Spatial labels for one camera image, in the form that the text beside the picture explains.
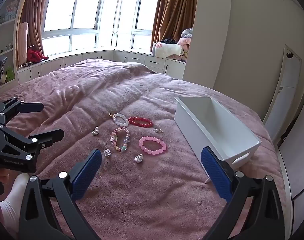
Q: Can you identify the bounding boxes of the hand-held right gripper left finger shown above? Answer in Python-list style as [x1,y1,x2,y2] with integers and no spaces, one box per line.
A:
[18,149,102,240]

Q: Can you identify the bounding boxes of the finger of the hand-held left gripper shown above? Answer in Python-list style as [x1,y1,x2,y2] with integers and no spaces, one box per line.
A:
[0,127,65,173]
[0,99,44,126]

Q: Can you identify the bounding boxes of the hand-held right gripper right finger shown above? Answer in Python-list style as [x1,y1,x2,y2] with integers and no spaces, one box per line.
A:
[200,146,285,240]

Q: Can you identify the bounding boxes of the white rectangular plastic box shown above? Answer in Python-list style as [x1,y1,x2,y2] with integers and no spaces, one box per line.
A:
[174,96,262,184]

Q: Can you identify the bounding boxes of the multicolour bead bracelet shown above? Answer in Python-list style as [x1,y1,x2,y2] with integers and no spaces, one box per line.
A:
[109,127,130,153]

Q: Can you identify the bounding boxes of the white bead bracelet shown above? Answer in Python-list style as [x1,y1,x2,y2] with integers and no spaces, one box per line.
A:
[109,113,129,127]

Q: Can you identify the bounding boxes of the pink bead bracelet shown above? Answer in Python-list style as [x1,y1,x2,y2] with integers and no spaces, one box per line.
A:
[138,136,167,155]

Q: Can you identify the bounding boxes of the red bead bracelet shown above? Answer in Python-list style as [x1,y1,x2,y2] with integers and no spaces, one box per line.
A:
[128,116,153,128]

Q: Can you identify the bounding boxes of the person's left forearm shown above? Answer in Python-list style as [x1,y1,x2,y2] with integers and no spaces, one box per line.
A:
[0,172,30,232]

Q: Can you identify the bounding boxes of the green box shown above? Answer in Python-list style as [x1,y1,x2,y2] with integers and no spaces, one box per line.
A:
[5,66,15,82]

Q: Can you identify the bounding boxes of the red cloth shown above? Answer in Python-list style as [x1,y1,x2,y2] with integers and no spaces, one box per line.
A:
[26,49,49,62]

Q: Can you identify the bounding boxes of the brown curtain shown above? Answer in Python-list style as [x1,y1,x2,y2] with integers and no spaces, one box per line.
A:
[151,0,200,53]
[18,0,60,58]

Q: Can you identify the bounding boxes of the pink bed blanket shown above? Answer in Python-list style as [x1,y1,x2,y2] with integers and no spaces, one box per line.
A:
[0,59,286,240]

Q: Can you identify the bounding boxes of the white window seat cabinets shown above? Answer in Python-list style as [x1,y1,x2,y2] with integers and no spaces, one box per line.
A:
[17,50,186,84]

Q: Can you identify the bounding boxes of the bay window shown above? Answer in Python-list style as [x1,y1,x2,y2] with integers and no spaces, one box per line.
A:
[42,0,165,56]

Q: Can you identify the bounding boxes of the white cabinet door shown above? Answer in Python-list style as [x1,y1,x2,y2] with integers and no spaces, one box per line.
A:
[263,44,303,140]

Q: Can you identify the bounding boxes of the white pink plush pillow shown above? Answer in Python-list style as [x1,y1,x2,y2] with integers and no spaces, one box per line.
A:
[152,42,184,58]

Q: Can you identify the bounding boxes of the pile of clothes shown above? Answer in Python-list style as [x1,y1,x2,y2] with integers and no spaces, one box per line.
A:
[177,27,194,62]

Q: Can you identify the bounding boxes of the black cable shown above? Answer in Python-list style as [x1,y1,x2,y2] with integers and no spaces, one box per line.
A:
[25,62,34,81]

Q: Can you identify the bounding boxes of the white wall shelf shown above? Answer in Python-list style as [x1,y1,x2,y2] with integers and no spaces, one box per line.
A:
[0,0,27,85]

